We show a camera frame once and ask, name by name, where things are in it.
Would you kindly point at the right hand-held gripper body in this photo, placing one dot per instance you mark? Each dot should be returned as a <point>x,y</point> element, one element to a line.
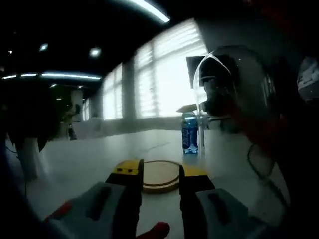
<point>219,99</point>

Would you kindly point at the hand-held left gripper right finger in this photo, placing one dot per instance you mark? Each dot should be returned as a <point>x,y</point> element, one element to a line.
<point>197,206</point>

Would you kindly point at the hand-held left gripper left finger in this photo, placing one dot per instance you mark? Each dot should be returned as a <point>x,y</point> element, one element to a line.
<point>109,206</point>

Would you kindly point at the blue drink bottle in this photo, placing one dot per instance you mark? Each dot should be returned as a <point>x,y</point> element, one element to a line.
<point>190,134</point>

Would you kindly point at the clear glass dome cover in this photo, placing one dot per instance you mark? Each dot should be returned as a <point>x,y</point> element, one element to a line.
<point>249,74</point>

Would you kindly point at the person's left hand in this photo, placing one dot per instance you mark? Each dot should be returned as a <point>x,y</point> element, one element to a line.
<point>157,231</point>

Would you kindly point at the large black monitor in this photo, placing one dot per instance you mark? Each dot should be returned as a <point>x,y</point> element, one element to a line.
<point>194,72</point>

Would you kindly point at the window with white blinds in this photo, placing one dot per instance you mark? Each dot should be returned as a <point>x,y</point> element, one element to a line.
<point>164,74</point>

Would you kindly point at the round wooden base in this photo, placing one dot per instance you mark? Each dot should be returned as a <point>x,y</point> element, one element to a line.
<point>160,176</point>

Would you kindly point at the white plant pot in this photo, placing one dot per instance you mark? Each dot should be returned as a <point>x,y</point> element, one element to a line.
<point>32,156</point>

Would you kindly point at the white chest-worn device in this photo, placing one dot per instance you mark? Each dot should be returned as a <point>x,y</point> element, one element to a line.
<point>309,77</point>

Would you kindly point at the curved ceiling light strip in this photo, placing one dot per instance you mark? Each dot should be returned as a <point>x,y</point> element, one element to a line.
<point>152,8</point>

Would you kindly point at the round ceiling spot light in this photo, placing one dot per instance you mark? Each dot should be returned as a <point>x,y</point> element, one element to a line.
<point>95,52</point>
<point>43,47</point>

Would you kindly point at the leafy potted plant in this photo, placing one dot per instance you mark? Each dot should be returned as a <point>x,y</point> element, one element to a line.
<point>30,112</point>

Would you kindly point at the straight ceiling light strip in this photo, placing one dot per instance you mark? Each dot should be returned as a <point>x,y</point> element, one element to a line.
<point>62,75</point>

